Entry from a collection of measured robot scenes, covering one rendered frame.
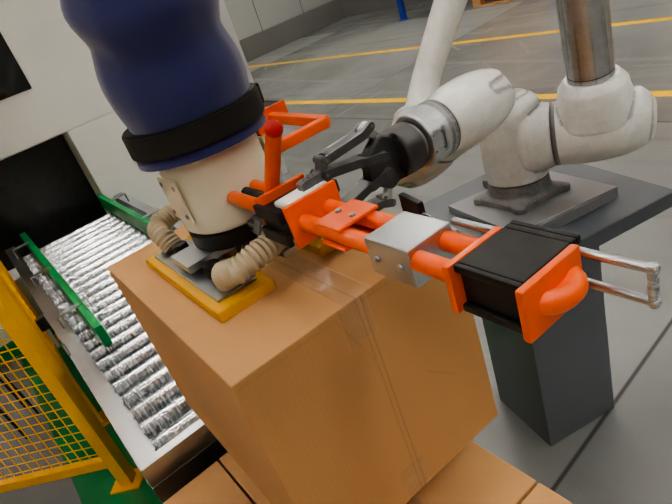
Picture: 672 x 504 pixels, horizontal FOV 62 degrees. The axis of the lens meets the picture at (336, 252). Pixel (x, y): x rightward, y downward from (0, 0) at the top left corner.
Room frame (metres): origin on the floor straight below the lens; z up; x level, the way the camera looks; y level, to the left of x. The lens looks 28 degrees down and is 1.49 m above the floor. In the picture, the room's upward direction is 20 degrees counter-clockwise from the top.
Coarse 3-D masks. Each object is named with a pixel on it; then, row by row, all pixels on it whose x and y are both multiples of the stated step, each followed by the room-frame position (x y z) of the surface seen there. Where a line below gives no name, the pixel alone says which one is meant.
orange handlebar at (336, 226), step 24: (288, 120) 1.19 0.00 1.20; (312, 120) 1.10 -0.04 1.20; (288, 144) 1.02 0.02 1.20; (240, 192) 0.83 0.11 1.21; (312, 216) 0.64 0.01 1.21; (336, 216) 0.60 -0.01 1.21; (360, 216) 0.58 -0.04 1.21; (384, 216) 0.57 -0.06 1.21; (336, 240) 0.58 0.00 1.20; (360, 240) 0.54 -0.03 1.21; (456, 240) 0.47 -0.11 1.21; (432, 264) 0.44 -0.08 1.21; (552, 288) 0.35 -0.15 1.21; (576, 288) 0.34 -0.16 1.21; (552, 312) 0.34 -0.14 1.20
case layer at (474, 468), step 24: (456, 456) 0.79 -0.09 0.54; (480, 456) 0.77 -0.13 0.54; (192, 480) 0.97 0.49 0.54; (216, 480) 0.94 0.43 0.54; (240, 480) 0.92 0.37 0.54; (432, 480) 0.75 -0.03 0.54; (456, 480) 0.73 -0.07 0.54; (480, 480) 0.72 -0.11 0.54; (504, 480) 0.70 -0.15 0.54; (528, 480) 0.68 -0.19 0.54
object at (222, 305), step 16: (192, 240) 1.01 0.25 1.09; (160, 256) 0.97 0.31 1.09; (224, 256) 0.89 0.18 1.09; (160, 272) 0.93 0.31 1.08; (176, 272) 0.89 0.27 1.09; (208, 272) 0.80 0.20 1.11; (256, 272) 0.79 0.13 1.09; (192, 288) 0.81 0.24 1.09; (208, 288) 0.78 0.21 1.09; (240, 288) 0.75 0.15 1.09; (256, 288) 0.74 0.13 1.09; (272, 288) 0.75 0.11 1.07; (208, 304) 0.74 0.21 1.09; (224, 304) 0.72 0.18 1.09; (240, 304) 0.72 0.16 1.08; (224, 320) 0.71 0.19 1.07
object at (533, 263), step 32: (480, 256) 0.40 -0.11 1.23; (512, 256) 0.38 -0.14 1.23; (544, 256) 0.37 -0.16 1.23; (576, 256) 0.37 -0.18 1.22; (448, 288) 0.41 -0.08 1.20; (480, 288) 0.39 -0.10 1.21; (512, 288) 0.35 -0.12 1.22; (544, 288) 0.35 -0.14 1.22; (512, 320) 0.36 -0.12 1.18; (544, 320) 0.34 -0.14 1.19
